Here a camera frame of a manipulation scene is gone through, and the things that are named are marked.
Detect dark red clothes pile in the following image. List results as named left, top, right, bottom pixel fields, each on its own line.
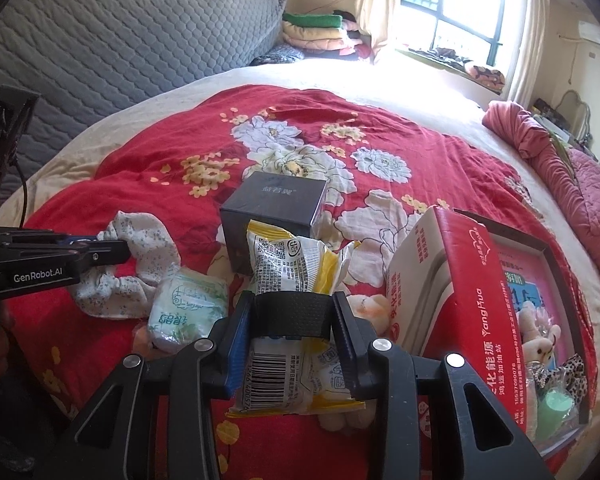
left=332, top=10, right=376, bottom=58

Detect grey quilted headboard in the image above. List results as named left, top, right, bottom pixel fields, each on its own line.
left=0, top=0, right=286, bottom=196

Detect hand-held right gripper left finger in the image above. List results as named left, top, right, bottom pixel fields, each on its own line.
left=70, top=292, right=256, bottom=480

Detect black cable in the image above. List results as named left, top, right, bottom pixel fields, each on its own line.
left=12, top=157, right=28, bottom=231

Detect red tissue box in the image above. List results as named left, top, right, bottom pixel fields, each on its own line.
left=384, top=205, right=528, bottom=443

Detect dark patterned pillow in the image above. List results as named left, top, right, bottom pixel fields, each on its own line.
left=250, top=44, right=306, bottom=67

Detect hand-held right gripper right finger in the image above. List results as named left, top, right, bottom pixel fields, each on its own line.
left=330, top=292, right=556, bottom=480

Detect beige plush bear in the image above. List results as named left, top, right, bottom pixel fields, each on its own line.
left=317, top=294, right=391, bottom=433

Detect clutter on dressing table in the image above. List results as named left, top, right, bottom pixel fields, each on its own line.
left=530, top=100, right=561, bottom=122

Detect white floral scrunchie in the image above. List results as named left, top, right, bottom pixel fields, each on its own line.
left=72, top=210, right=181, bottom=321

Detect dressing table mirror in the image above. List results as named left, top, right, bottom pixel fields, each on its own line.
left=557, top=90, right=593, bottom=143

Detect white air conditioner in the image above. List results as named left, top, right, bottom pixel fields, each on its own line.
left=577, top=21, right=600, bottom=48

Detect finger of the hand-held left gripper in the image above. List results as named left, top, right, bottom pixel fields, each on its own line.
left=55, top=232, right=103, bottom=247
left=72, top=240, right=131, bottom=267

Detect green puff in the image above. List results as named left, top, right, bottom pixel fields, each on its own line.
left=532, top=390, right=578, bottom=441

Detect leopard print scrunchie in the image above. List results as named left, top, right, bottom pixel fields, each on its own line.
left=550, top=352, right=588, bottom=401

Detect yellow snack packet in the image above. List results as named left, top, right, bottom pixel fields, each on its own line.
left=225, top=219, right=368, bottom=418

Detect pink face mask pack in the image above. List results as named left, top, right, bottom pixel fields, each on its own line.
left=132, top=322, right=166, bottom=361

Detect pink plush keychain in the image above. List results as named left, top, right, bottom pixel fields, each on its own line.
left=517, top=300, right=563, bottom=376

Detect red floral blanket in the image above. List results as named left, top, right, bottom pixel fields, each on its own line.
left=0, top=85, right=598, bottom=480

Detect shallow grey box pink inside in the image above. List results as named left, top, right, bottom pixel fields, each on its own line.
left=452, top=207, right=593, bottom=458

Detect green folded blanket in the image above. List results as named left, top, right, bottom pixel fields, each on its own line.
left=281, top=11, right=343, bottom=29

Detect pink folded blanket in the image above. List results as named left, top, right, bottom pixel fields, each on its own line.
left=292, top=37, right=353, bottom=54

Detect green tissue pack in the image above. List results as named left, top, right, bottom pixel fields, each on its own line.
left=147, top=267, right=229, bottom=353

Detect black cardboard box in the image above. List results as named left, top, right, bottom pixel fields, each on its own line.
left=219, top=171, right=328, bottom=276

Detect yellow folded blanket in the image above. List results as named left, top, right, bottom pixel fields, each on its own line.
left=284, top=25, right=348, bottom=43

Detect clothes on windowsill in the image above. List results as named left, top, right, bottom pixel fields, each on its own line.
left=410, top=47, right=506, bottom=93

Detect cream curtain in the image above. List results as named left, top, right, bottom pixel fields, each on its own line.
left=502, top=0, right=551, bottom=108
left=355, top=0, right=403, bottom=61

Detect pink quilt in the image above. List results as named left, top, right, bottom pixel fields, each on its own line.
left=481, top=100, right=600, bottom=306

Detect window with dark frame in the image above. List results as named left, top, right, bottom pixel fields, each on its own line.
left=400, top=0, right=523, bottom=68

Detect bed with cream sheet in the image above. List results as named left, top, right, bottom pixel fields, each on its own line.
left=0, top=52, right=600, bottom=431

